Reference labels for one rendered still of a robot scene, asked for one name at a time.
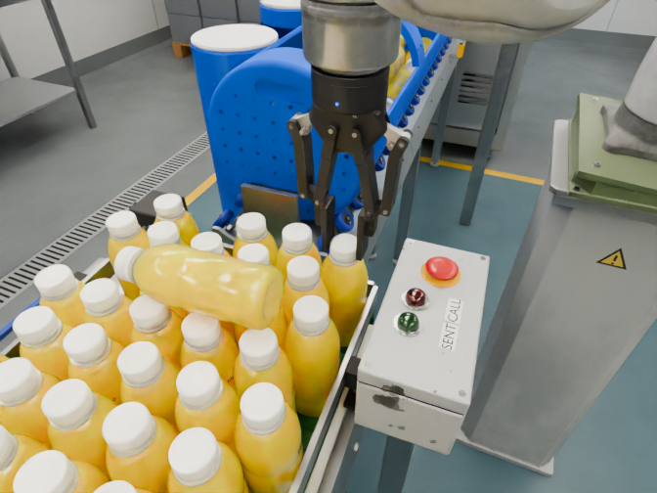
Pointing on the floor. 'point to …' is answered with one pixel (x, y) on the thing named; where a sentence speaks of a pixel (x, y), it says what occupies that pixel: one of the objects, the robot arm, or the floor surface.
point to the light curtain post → (488, 129)
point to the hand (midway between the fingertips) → (345, 229)
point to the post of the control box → (395, 465)
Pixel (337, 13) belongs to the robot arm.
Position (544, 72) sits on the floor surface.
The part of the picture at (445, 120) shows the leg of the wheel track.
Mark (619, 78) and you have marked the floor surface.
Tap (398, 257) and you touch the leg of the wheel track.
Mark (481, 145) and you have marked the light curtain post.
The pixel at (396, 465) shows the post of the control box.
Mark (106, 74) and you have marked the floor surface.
